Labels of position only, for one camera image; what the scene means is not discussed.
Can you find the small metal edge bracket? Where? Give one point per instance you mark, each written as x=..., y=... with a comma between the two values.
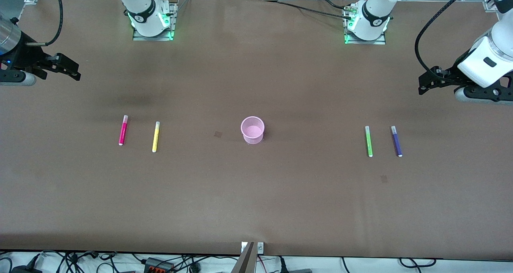
x=260, y=247

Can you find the purple marker pen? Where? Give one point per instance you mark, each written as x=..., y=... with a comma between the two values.
x=396, y=143

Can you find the yellow marker pen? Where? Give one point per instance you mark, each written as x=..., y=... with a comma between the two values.
x=156, y=138

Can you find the black power plug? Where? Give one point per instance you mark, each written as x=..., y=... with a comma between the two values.
x=294, y=270

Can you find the black orange power strip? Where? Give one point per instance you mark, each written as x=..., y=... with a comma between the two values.
x=159, y=265

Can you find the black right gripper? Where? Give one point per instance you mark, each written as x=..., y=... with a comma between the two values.
x=25, y=56

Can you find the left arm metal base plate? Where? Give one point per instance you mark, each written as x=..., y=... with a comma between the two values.
x=366, y=42

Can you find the pink marker pen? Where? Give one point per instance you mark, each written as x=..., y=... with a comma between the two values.
x=123, y=132

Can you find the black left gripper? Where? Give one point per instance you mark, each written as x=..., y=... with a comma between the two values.
x=452, y=71

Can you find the pink plastic cup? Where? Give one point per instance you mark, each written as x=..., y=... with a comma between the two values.
x=252, y=138

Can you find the green marker pen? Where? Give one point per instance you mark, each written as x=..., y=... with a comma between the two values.
x=368, y=142

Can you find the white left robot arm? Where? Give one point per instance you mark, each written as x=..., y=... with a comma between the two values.
x=374, y=12

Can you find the grey slanted post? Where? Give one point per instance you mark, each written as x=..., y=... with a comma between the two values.
x=245, y=261

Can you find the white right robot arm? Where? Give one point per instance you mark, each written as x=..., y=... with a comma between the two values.
x=142, y=8

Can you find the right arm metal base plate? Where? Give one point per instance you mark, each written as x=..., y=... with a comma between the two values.
x=152, y=38

